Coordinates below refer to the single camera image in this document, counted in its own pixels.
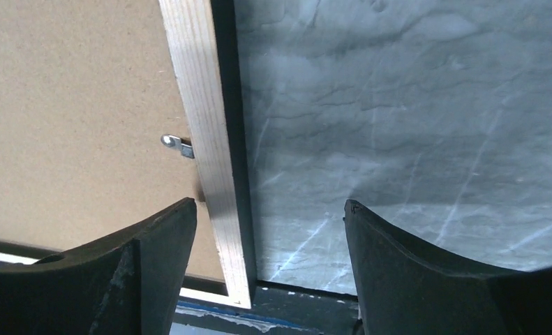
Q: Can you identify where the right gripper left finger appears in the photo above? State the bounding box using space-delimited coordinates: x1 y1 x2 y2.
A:
0 198 197 334

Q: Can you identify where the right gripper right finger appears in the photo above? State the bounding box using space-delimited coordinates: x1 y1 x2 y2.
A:
344 200 552 334

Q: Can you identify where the brown backing board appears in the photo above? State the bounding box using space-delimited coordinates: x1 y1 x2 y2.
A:
0 0 225 281

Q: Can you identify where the wooden picture frame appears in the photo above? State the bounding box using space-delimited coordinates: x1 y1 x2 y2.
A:
0 1 256 308

